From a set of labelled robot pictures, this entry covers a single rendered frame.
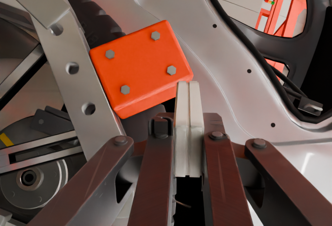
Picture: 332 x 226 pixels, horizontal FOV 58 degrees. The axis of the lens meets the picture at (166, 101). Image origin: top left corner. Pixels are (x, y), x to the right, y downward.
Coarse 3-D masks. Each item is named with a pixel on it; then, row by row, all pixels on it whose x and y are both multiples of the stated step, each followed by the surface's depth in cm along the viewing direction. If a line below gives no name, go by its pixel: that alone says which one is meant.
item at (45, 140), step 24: (0, 24) 43; (0, 48) 57; (24, 48) 54; (24, 72) 40; (0, 96) 40; (24, 144) 39; (48, 144) 39; (0, 168) 38; (24, 168) 38; (24, 216) 39
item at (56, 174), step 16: (16, 128) 80; (0, 144) 79; (64, 144) 80; (16, 160) 74; (64, 160) 79; (80, 160) 79; (0, 176) 74; (48, 176) 74; (64, 176) 77; (0, 192) 77; (16, 192) 73; (32, 192) 73; (48, 192) 73; (16, 208) 77; (32, 208) 73
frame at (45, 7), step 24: (0, 0) 31; (24, 0) 31; (48, 0) 31; (24, 24) 36; (48, 24) 30; (72, 24) 31; (48, 48) 30; (72, 48) 30; (72, 72) 34; (72, 96) 29; (96, 96) 30; (72, 120) 29; (96, 120) 29; (120, 120) 35; (96, 144) 29; (120, 216) 27
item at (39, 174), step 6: (30, 168) 73; (36, 168) 73; (18, 174) 73; (24, 174) 73; (30, 174) 73; (36, 174) 73; (42, 174) 74; (18, 180) 73; (24, 180) 73; (30, 180) 73; (36, 180) 73; (42, 180) 74; (18, 186) 72; (24, 186) 72; (30, 186) 72; (36, 186) 72
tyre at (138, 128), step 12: (72, 0) 40; (84, 0) 41; (84, 12) 40; (96, 12) 40; (84, 24) 39; (96, 24) 40; (108, 24) 40; (96, 36) 39; (108, 36) 39; (120, 36) 40; (156, 108) 38; (132, 120) 37; (144, 120) 38; (132, 132) 37; (144, 132) 37
